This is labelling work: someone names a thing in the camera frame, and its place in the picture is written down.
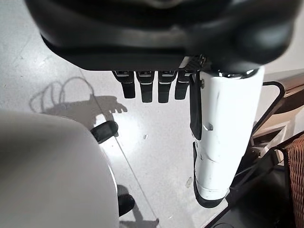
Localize black metal tube frame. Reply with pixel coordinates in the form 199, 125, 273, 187
248, 81, 286, 152

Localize white robot body shell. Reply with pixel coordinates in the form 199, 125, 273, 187
0, 111, 120, 228

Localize black robot foot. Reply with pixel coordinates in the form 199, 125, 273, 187
117, 184, 136, 217
90, 120, 119, 144

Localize brown wicker laundry basket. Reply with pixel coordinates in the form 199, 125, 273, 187
286, 135, 304, 228

